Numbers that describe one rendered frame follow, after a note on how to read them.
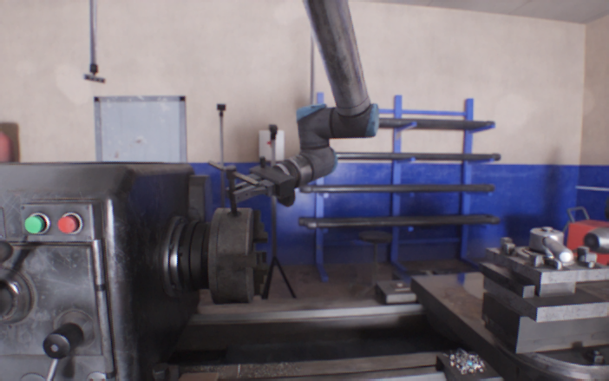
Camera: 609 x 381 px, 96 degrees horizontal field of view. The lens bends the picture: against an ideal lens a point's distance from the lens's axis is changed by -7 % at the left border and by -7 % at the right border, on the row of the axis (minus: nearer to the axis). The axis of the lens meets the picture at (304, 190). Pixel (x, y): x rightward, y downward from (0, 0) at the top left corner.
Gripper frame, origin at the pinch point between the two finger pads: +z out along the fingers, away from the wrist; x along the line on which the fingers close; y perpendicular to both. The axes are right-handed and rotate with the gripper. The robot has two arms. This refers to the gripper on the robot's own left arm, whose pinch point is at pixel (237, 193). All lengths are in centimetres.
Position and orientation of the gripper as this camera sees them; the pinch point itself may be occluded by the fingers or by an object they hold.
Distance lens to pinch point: 74.9
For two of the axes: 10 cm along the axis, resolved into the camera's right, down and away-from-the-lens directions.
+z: -7.1, 3.1, -6.3
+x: 7.0, 3.1, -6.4
